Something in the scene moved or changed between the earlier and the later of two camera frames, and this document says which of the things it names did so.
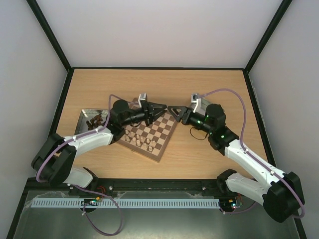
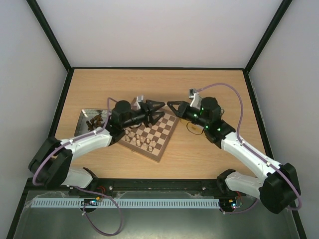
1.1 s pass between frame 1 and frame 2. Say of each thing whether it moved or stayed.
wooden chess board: stayed
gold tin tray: moved
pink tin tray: stayed
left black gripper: stayed
